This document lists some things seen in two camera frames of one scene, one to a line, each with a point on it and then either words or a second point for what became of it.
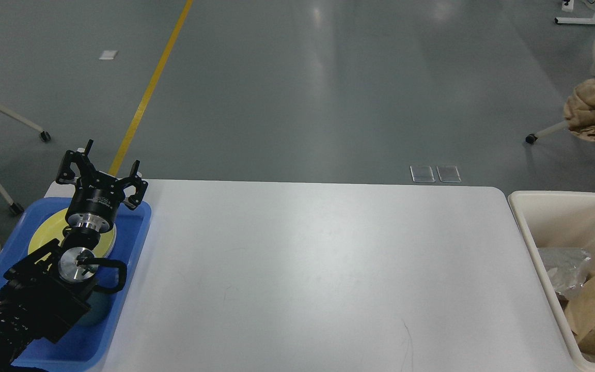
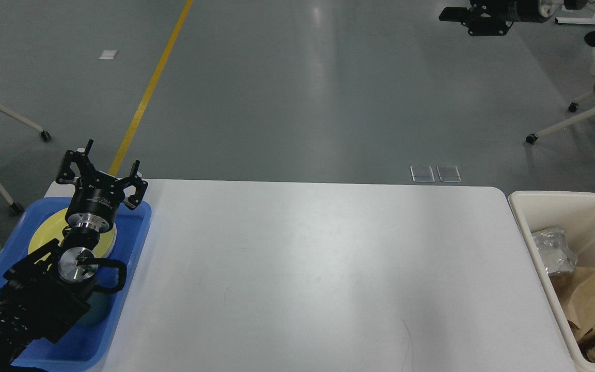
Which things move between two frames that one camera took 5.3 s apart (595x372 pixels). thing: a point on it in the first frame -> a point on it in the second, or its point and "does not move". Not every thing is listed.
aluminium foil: x=564 y=267 -> x=552 y=244
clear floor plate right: x=448 y=173 does not move
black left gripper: x=96 y=197 does not move
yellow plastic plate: x=50 y=229 does not move
